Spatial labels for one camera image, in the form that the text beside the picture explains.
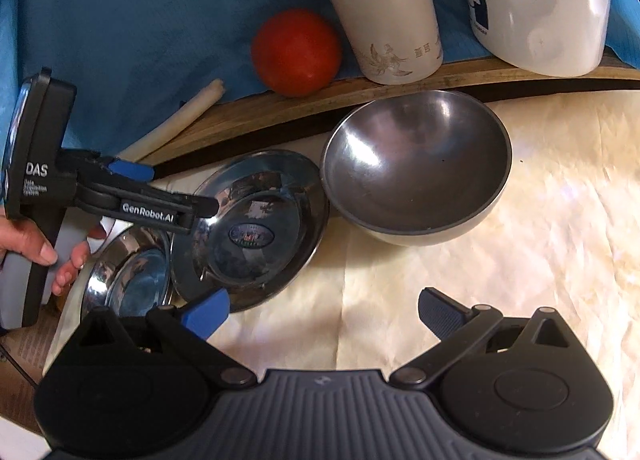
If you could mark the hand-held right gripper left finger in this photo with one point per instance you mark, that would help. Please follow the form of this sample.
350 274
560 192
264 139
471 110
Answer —
210 314

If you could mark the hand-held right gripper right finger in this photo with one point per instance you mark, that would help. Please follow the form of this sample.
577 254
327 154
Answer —
440 312

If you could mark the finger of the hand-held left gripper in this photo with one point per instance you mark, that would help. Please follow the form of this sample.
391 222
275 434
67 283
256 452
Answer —
150 207
130 170

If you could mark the plain steel plate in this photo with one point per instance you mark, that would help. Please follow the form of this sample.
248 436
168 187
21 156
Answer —
130 275

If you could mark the steel plate with sticker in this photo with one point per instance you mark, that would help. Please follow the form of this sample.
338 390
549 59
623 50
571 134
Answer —
260 250

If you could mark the large steel bowl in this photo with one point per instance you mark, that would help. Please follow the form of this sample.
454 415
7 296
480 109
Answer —
415 160

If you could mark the person's left hand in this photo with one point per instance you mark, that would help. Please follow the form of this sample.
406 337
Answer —
30 240

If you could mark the blue cloth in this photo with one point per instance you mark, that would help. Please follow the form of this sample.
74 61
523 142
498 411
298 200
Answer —
140 25

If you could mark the wooden board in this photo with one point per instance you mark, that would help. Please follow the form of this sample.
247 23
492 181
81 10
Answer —
300 105

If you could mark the red ball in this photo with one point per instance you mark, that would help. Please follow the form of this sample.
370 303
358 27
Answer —
295 53

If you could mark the white thermos flask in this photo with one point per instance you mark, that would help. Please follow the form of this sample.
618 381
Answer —
380 15

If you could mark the white plastic jug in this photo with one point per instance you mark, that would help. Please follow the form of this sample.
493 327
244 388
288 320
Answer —
540 5

